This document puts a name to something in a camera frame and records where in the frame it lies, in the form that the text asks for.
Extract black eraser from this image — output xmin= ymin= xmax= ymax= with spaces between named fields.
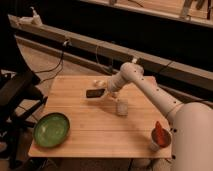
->
xmin=86 ymin=89 xmax=105 ymax=98

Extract black stand left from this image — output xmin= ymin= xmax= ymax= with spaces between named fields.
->
xmin=0 ymin=71 xmax=47 ymax=169

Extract green bowl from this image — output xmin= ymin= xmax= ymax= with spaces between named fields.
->
xmin=33 ymin=112 xmax=70 ymax=148

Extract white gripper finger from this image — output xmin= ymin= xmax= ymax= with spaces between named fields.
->
xmin=103 ymin=88 xmax=112 ymax=97

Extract wooden table board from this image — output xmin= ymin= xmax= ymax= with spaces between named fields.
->
xmin=29 ymin=76 xmax=171 ymax=158

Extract black cable left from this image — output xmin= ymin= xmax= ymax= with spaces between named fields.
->
xmin=33 ymin=41 xmax=69 ymax=84

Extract small beige object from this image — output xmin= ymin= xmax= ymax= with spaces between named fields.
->
xmin=93 ymin=80 xmax=107 ymax=88

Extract white bottle on beam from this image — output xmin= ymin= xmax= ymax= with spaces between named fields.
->
xmin=30 ymin=6 xmax=43 ymax=26

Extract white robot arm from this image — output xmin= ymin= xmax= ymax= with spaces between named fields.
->
xmin=107 ymin=62 xmax=213 ymax=171

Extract long wooden beam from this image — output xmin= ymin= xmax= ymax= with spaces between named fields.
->
xmin=9 ymin=15 xmax=213 ymax=92

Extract cup with orange object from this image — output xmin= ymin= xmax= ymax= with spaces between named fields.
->
xmin=149 ymin=121 xmax=171 ymax=152

